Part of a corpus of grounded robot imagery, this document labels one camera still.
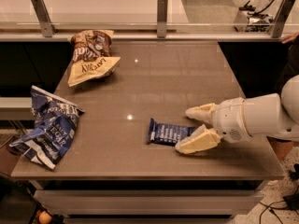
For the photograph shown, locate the black cables on floor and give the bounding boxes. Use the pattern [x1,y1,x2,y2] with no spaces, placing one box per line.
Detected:
[258,163,299,224]

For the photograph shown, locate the right metal glass bracket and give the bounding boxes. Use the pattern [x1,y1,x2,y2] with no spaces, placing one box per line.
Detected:
[269,0,296,38]

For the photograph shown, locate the brown chip bag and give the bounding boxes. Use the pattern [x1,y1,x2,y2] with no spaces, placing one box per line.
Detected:
[67,30,120,87]

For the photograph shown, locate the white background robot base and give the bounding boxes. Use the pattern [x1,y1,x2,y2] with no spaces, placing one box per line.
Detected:
[234,0,276,33]

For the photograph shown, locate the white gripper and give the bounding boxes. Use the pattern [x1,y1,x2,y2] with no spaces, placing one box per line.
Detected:
[175,97,250,154]

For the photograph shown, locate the middle metal glass bracket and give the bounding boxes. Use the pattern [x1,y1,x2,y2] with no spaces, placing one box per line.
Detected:
[157,0,168,38]

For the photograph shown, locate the blue salt vinegar chip bag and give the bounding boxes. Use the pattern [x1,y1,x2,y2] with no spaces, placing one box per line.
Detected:
[9,86,83,170]

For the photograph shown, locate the orange round object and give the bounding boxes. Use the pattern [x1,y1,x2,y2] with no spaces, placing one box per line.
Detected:
[38,211,52,224]

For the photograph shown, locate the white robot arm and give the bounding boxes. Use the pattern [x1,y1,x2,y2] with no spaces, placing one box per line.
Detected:
[176,76,299,154]

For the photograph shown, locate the metal glass bracket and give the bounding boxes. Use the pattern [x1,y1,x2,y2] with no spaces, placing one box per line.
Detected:
[269,0,296,38]
[157,0,168,38]
[31,0,55,37]

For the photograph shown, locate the left metal glass bracket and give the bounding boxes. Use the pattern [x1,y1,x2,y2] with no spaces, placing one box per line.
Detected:
[31,0,55,37]

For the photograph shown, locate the blue rxbar blueberry wrapper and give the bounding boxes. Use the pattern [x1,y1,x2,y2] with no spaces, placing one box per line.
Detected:
[148,119,196,147]

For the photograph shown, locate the glass railing panel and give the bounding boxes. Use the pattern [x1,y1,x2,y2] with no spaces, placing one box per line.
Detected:
[0,0,299,34]

